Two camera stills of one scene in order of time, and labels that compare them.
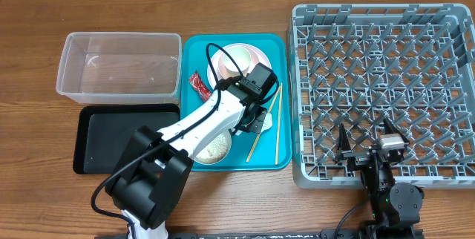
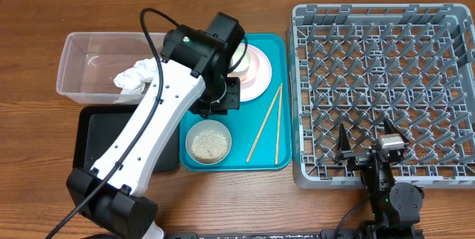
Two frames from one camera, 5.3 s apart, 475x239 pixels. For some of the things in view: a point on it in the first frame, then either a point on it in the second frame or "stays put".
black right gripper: (359, 158) stays put
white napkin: (268, 122) to (133, 79)
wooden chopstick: (279, 122) stays put
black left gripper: (257, 125) to (232, 100)
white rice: (215, 151) stays put
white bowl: (216, 151) stays put
